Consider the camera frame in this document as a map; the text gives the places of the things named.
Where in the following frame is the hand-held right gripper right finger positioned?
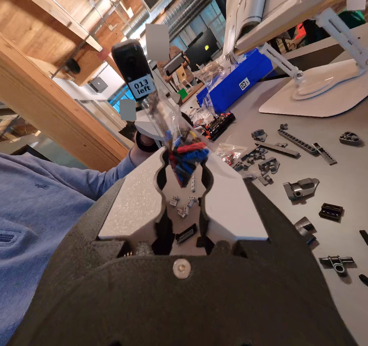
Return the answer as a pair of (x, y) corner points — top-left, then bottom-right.
(198, 161), (270, 244)

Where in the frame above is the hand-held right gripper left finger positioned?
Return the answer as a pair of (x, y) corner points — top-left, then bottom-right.
(98, 147), (175, 241)

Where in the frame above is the clear bag of lego pieces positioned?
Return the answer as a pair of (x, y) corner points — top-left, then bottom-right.
(142, 90), (219, 189)

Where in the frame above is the person's left forearm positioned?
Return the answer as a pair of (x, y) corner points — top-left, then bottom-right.
(82, 150), (136, 201)

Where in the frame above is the person's left hand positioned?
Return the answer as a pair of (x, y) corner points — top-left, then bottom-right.
(129, 132), (162, 168)

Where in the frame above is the small clear plastic bag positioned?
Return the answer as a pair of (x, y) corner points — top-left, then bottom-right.
(214, 143), (248, 167)
(189, 107), (215, 130)

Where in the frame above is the black monitor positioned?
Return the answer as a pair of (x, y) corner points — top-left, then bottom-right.
(183, 28), (219, 67)

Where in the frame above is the crumpled clear plastic bag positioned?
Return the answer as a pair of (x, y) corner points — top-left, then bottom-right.
(198, 59), (228, 85)

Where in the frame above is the black tray of small parts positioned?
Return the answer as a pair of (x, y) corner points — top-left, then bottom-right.
(201, 111), (237, 140)

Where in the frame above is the wooden beam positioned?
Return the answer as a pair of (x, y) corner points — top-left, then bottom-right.
(0, 33), (133, 165)

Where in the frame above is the blue plastic bin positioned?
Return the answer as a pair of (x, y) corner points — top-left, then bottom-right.
(196, 48), (274, 117)

